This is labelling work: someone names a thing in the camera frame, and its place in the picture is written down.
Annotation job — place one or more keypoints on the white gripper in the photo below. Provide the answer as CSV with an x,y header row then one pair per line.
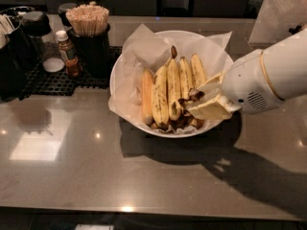
x,y
247,81

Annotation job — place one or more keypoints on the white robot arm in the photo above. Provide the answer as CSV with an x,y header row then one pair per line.
x,y
286,64

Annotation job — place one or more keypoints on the long-stemmed yellow banana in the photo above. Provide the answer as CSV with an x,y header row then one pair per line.
x,y
173,84

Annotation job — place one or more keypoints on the spotted yellow banana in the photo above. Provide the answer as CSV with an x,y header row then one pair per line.
x,y
160,98

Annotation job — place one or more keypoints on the orange-yellow leftmost banana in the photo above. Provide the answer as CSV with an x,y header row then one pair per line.
x,y
147,84

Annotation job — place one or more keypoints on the white round bowl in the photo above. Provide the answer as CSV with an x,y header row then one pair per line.
x,y
128,77

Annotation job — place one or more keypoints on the white paper liner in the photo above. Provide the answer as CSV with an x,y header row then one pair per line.
x,y
140,51

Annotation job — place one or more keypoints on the black stirrer holder cup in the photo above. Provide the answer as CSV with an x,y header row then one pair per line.
x,y
94,52

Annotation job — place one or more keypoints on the bundle of wooden stirrers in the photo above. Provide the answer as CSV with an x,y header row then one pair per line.
x,y
88,19

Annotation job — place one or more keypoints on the small brown sauce bottle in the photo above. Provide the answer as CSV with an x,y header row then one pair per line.
x,y
69,54

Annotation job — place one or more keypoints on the dark-lidded jar behind stirrers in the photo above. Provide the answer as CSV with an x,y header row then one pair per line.
x,y
63,9

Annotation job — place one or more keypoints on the black grid mat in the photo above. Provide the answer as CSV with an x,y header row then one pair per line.
x,y
40,82

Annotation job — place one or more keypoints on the glass sugar shaker black lid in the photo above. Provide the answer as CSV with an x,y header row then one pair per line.
x,y
37,27

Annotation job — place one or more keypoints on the black container with packets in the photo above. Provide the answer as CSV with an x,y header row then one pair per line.
x,y
17,53

